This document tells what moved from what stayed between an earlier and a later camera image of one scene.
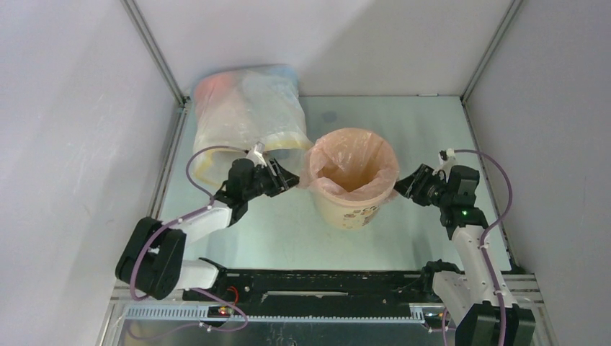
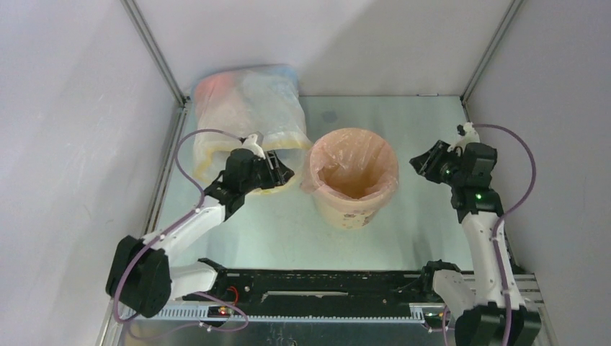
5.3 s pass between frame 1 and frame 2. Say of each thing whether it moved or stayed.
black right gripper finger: moved
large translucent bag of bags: stayed
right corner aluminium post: stayed
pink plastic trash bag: stayed
